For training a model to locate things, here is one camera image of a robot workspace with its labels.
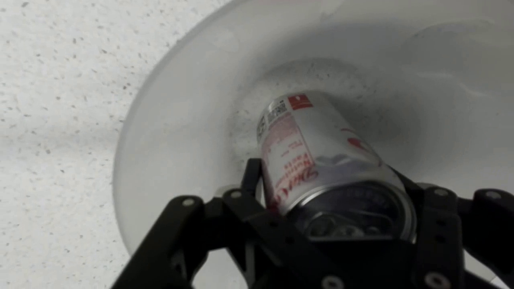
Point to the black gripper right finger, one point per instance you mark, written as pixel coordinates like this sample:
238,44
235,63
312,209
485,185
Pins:
450,227

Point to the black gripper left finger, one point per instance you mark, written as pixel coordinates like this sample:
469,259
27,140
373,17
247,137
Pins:
265,248

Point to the silver red coke can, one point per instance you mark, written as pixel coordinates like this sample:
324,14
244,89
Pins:
321,176

